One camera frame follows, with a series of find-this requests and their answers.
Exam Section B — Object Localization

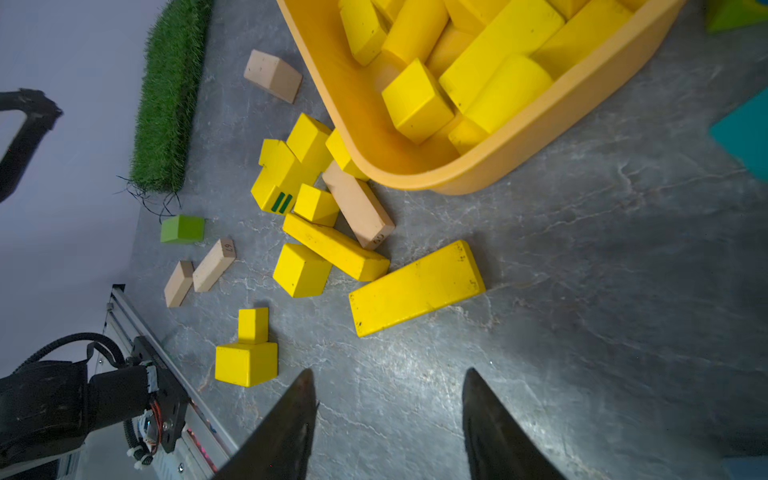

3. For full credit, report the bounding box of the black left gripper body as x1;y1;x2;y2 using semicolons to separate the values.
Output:
1;88;63;201

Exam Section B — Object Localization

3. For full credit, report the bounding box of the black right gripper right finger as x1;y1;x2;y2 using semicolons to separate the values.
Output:
462;368;565;480

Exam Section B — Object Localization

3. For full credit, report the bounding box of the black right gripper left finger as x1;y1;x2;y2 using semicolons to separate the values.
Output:
214;368;318;479

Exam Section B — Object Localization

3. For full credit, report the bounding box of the yellow plastic tub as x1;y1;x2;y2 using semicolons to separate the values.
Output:
279;1;682;195

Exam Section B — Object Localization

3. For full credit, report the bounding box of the yellow block bottom wide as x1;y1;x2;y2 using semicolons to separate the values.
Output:
214;342;278;388

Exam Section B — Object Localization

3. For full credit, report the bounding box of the yellow small cube bottom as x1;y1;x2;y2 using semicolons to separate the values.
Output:
237;307;269;344

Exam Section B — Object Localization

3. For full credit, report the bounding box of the green artificial grass mat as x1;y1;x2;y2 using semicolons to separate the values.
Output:
130;0;214;193

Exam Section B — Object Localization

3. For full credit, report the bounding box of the yellow cube below flat block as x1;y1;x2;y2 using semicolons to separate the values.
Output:
273;243;332;298

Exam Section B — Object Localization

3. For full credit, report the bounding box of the yellow long block diagonal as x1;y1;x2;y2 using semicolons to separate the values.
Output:
349;240;486;338

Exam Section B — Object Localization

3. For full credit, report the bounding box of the green rectangular block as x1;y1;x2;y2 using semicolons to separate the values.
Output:
160;215;205;244

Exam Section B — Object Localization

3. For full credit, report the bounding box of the natural wood block lower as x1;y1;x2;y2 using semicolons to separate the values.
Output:
164;260;194;308

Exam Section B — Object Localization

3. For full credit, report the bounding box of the natural wood long block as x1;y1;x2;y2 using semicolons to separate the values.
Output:
193;238;236;293

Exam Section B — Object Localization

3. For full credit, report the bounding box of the yellow flat horizontal block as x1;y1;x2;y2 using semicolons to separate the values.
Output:
283;213;390;282

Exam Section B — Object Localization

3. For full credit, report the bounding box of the natural wood cube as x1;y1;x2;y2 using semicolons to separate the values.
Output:
243;49;303;104

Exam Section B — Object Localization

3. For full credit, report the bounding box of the natural wood centre block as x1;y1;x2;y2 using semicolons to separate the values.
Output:
322;161;395;250

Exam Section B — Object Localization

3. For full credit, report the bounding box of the teal block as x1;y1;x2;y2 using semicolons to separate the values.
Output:
709;89;768;183

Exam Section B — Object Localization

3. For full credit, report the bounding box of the green arch block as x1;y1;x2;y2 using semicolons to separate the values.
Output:
705;0;768;33

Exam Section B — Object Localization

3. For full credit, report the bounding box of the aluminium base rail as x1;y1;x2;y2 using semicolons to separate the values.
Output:
76;285;238;479

